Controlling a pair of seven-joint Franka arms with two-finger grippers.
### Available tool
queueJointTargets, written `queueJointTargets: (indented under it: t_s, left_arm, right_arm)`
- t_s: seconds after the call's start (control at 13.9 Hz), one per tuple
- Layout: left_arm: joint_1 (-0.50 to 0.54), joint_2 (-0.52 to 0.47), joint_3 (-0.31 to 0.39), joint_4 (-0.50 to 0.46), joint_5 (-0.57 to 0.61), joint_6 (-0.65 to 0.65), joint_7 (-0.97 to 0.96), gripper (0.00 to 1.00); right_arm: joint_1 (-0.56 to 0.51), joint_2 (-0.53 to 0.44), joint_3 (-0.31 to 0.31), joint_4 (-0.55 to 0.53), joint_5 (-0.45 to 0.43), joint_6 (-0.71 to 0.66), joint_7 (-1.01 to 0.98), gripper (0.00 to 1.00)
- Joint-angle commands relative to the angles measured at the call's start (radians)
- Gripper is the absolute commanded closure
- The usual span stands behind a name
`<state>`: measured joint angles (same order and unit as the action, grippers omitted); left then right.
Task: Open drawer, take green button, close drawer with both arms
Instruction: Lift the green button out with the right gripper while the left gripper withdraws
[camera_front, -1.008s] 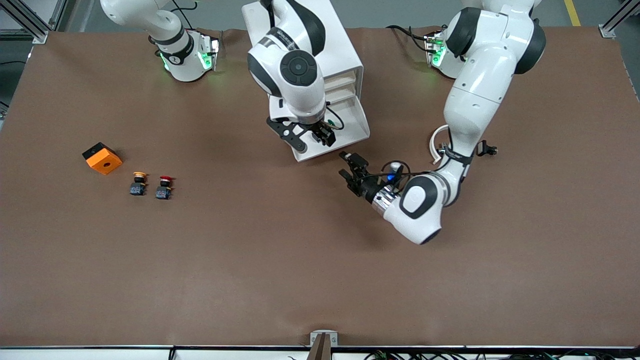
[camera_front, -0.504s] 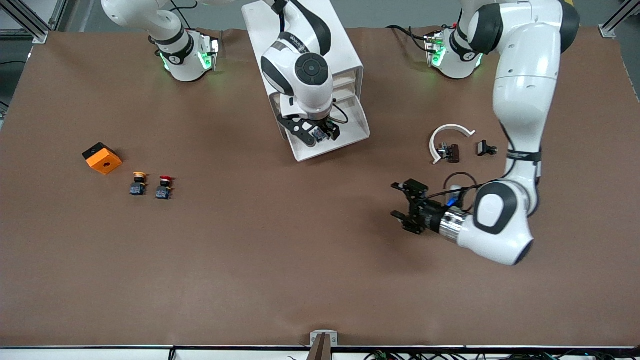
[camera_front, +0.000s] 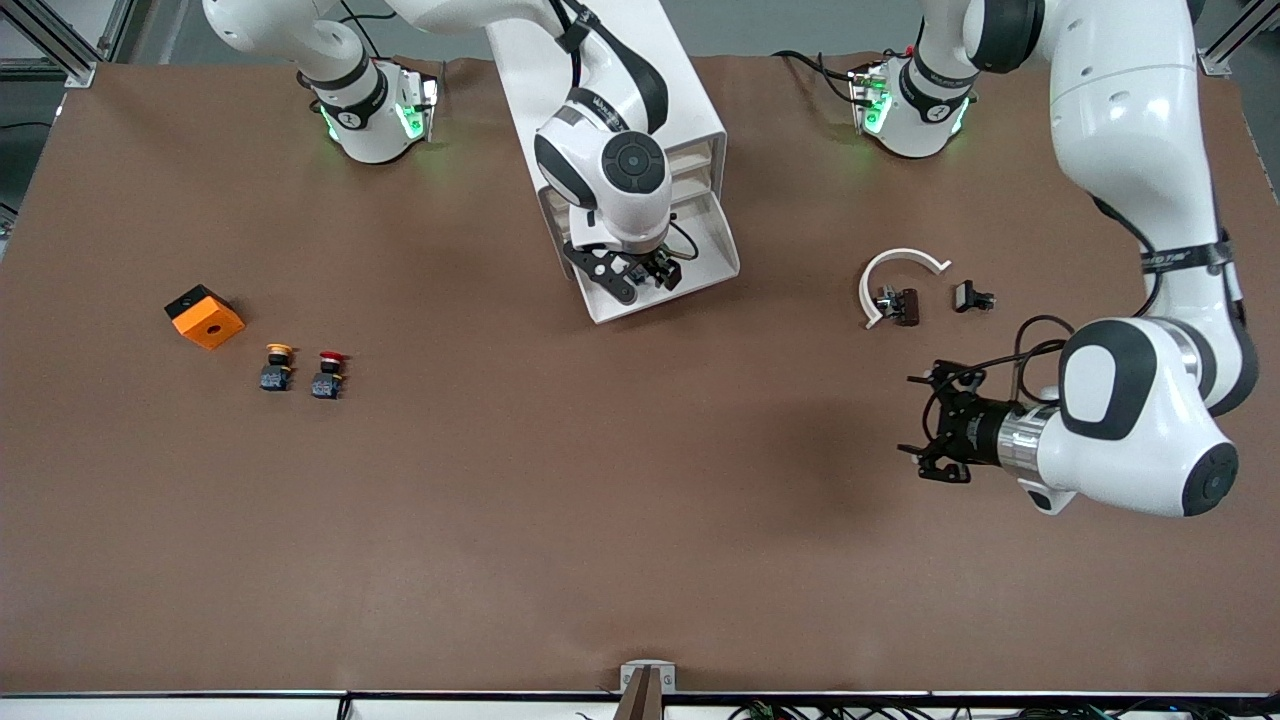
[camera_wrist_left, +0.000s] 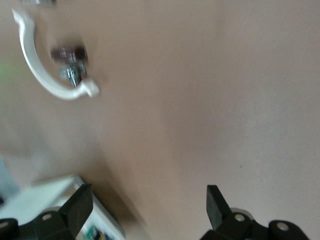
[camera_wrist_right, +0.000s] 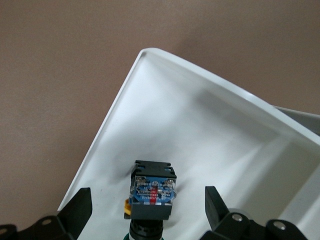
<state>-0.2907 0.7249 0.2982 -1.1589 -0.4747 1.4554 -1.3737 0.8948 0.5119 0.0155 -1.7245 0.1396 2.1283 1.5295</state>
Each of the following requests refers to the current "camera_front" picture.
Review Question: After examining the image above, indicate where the black perforated mount bracket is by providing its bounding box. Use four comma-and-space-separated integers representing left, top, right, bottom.
563, 238, 643, 307

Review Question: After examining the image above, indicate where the black base cable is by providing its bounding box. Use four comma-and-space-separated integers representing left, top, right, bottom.
772, 48, 866, 106
335, 10, 401, 73

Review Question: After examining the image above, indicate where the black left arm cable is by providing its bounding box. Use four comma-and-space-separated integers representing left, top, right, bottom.
1014, 195, 1169, 403

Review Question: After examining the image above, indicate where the white table edge rail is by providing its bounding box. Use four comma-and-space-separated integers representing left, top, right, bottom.
0, 690, 1280, 720

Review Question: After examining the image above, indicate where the aluminium frame post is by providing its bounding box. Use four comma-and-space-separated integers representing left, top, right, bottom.
0, 0, 131, 89
1198, 0, 1280, 78

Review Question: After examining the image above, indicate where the brown paper table cover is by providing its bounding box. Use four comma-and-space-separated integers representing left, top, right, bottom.
0, 52, 1280, 696

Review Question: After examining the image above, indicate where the yellow push button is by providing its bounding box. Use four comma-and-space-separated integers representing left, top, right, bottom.
259, 343, 297, 393

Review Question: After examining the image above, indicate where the bundle of dark cables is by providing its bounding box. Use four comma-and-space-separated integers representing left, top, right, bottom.
730, 700, 1280, 720

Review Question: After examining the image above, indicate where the small brown black component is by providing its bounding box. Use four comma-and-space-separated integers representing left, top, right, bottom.
874, 286, 920, 327

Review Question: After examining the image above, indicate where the red push button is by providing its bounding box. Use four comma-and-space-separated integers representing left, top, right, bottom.
310, 350, 348, 400

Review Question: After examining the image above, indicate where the orange box with hole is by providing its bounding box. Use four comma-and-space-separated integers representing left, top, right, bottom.
164, 284, 246, 351

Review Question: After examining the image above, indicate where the white curved plastic bracket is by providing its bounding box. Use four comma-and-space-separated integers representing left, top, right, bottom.
858, 248, 952, 330

